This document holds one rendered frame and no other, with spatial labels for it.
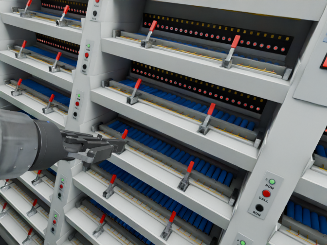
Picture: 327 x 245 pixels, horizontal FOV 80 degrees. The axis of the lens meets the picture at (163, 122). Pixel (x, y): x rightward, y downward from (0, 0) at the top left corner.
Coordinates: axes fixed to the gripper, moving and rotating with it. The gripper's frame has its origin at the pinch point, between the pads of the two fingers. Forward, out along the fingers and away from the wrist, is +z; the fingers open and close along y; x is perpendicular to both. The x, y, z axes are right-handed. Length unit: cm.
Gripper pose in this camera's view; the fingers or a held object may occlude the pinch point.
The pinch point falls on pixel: (112, 145)
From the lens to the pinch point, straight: 47.6
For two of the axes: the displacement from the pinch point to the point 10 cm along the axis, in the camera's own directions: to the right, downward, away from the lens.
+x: 3.7, -9.3, -0.4
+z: 3.9, 1.2, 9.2
